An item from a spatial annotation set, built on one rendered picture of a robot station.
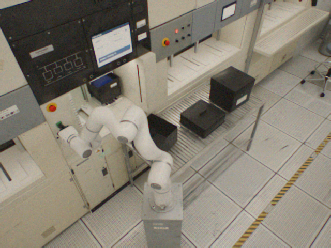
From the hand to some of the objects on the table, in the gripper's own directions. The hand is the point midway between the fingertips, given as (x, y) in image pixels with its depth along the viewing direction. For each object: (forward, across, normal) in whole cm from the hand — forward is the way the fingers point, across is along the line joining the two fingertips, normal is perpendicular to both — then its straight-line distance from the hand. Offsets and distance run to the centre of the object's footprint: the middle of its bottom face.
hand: (61, 126), depth 172 cm
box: (-33, -146, +44) cm, 156 cm away
